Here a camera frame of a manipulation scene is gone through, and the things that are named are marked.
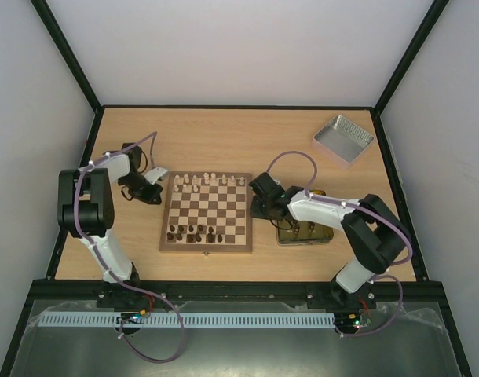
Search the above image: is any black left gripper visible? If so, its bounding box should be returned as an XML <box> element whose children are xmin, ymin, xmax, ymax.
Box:
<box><xmin>119</xmin><ymin>173</ymin><xmax>164</xmax><ymax>205</ymax></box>

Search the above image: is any gold tin box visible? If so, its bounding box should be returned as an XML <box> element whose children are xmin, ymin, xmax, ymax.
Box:
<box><xmin>272</xmin><ymin>213</ymin><xmax>334</xmax><ymax>246</ymax></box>

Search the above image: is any wooden chess board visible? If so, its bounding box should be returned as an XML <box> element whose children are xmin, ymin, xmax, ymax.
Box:
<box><xmin>159</xmin><ymin>171</ymin><xmax>253</xmax><ymax>255</ymax></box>

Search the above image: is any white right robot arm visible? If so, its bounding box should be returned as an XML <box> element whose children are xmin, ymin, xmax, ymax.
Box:
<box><xmin>249</xmin><ymin>172</ymin><xmax>413</xmax><ymax>308</ymax></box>

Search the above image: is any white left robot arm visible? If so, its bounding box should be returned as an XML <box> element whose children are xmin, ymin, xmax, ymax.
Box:
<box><xmin>57</xmin><ymin>143</ymin><xmax>168</xmax><ymax>305</ymax></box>

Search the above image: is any silver tin lid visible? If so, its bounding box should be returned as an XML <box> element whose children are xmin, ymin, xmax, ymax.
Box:
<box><xmin>312</xmin><ymin>115</ymin><xmax>375</xmax><ymax>170</ymax></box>

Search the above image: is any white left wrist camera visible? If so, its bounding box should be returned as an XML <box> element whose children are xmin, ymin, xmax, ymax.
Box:
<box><xmin>144</xmin><ymin>167</ymin><xmax>169</xmax><ymax>185</ymax></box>

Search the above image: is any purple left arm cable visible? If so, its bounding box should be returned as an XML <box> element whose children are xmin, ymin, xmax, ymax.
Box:
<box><xmin>72</xmin><ymin>130</ymin><xmax>185</xmax><ymax>364</ymax></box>

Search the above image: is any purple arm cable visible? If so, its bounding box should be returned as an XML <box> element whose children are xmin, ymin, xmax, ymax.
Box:
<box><xmin>72</xmin><ymin>130</ymin><xmax>185</xmax><ymax>364</ymax></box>
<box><xmin>267</xmin><ymin>150</ymin><xmax>415</xmax><ymax>339</ymax></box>

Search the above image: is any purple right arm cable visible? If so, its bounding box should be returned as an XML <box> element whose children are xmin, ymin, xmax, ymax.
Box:
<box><xmin>267</xmin><ymin>150</ymin><xmax>415</xmax><ymax>339</ymax></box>

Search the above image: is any white slotted cable duct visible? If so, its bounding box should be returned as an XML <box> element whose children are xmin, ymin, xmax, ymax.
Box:
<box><xmin>38</xmin><ymin>312</ymin><xmax>335</xmax><ymax>329</ymax></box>

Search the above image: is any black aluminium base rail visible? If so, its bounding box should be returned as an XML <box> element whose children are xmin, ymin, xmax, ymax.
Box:
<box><xmin>27</xmin><ymin>279</ymin><xmax>444</xmax><ymax>311</ymax></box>

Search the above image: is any black frame post left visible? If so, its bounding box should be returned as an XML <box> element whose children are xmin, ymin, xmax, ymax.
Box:
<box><xmin>31</xmin><ymin>0</ymin><xmax>102</xmax><ymax>113</ymax></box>

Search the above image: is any black frame post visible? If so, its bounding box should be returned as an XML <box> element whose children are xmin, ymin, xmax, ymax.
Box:
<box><xmin>374</xmin><ymin>0</ymin><xmax>449</xmax><ymax>114</ymax></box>
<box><xmin>31</xmin><ymin>0</ymin><xmax>102</xmax><ymax>113</ymax></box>

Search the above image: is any black frame post right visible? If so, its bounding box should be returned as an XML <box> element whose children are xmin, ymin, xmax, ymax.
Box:
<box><xmin>374</xmin><ymin>0</ymin><xmax>449</xmax><ymax>114</ymax></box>

